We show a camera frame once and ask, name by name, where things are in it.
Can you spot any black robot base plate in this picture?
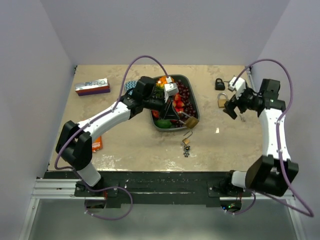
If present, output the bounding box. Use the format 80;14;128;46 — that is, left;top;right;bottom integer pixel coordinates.
74;171;250;208

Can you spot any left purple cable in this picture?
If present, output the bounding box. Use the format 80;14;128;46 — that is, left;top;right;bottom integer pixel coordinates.
54;55;173;221

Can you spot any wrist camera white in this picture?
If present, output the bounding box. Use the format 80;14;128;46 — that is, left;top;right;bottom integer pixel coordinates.
228;76;247;99
164;76;179;102

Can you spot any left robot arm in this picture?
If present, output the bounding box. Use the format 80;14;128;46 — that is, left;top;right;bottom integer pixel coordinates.
55;76;180;196

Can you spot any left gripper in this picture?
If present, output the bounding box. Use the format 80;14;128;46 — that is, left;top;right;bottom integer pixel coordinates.
143;91;180;121

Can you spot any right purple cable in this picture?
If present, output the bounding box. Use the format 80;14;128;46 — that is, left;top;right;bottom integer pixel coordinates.
223;58;315;218

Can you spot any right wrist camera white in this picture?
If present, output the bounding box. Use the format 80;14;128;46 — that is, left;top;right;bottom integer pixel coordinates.
228;76;247;99

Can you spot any large brass padlock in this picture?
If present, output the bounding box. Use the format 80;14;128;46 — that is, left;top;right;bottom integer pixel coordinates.
217;92;229;108

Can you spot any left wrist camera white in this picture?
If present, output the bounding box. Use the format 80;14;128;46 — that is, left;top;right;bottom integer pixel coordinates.
164;76;179;102

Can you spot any left red apple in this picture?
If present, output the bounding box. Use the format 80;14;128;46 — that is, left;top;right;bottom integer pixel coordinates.
151;110;159;119

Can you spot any small brass padlock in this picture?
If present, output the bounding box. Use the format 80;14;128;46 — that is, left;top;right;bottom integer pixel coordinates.
181;130;193;145

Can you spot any strawberry pile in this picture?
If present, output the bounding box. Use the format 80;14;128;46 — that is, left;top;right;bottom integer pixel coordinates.
172;93;185;112

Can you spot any green lime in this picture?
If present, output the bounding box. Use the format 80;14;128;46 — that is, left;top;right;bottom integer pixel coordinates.
154;119;172;129

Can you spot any aluminium frame rail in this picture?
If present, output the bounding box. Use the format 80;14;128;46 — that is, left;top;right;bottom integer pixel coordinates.
18;178;103;240

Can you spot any large padlock silver key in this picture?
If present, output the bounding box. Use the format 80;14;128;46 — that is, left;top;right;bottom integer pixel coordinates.
240;114;246;122

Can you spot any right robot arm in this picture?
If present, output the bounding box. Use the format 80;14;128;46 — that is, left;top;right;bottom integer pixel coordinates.
222;77;299;197

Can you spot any purple grape bunch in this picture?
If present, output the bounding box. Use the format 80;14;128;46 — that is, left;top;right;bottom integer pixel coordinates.
176;80;196;120

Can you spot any purple white toothpaste box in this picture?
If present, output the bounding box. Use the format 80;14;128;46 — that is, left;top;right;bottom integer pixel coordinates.
74;78;111;97

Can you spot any orange razor package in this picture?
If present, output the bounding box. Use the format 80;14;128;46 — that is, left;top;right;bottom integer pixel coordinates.
92;136;103;153

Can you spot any grey fruit tray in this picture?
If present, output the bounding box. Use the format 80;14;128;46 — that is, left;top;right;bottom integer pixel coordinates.
150;74;200;133

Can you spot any orange pineapple toy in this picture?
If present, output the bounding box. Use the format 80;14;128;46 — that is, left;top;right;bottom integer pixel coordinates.
156;76;167;89

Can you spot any purple cable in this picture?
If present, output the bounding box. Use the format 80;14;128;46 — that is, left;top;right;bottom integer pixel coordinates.
54;55;173;221
223;58;315;218

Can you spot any black Kaijing padlock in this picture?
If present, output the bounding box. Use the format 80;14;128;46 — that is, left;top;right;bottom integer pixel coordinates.
214;78;226;91

